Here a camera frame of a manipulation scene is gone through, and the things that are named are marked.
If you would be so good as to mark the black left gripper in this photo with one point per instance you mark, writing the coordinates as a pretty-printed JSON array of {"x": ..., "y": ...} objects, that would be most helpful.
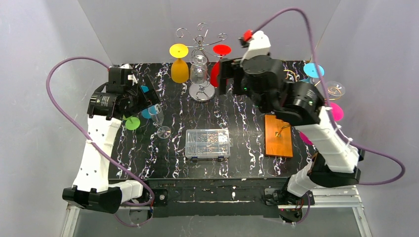
[{"x": 138, "y": 99}]

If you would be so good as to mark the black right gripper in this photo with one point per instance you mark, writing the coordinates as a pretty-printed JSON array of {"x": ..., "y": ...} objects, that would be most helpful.
[{"x": 233, "y": 73}]

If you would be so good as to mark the clear glass wine glass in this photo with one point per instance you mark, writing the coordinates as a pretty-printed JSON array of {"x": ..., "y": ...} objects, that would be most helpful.
[
  {"x": 335, "y": 90},
  {"x": 157, "y": 116}
]

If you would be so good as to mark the green plastic wine glass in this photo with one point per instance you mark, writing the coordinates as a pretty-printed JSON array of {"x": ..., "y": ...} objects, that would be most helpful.
[{"x": 131, "y": 122}]

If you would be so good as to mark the pink plastic wine glass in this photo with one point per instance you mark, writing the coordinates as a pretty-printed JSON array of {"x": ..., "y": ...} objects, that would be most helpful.
[{"x": 338, "y": 115}]

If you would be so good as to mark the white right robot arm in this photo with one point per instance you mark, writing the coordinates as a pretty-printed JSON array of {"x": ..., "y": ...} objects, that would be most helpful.
[{"x": 300, "y": 104}]

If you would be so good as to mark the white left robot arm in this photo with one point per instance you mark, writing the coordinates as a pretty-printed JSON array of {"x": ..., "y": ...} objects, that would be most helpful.
[{"x": 91, "y": 188}]

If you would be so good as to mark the red plastic wine glass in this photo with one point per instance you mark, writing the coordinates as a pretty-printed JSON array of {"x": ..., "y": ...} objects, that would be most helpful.
[{"x": 220, "y": 50}]

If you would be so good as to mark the yellow plastic wine glass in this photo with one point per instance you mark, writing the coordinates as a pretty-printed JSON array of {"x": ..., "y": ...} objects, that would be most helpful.
[{"x": 179, "y": 69}]

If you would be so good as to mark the orange wooden rack base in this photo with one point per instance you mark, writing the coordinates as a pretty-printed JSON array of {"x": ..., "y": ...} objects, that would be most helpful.
[{"x": 278, "y": 137}]

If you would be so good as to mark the clear plastic screw box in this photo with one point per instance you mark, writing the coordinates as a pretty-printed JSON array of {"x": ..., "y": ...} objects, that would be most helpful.
[{"x": 207, "y": 144}]

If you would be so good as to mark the silver wire glass rack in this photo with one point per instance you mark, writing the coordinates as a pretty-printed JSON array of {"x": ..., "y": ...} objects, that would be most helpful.
[{"x": 201, "y": 89}]

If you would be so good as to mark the gold wire glass rack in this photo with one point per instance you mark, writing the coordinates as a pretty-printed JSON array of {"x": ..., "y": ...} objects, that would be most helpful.
[{"x": 290, "y": 75}]

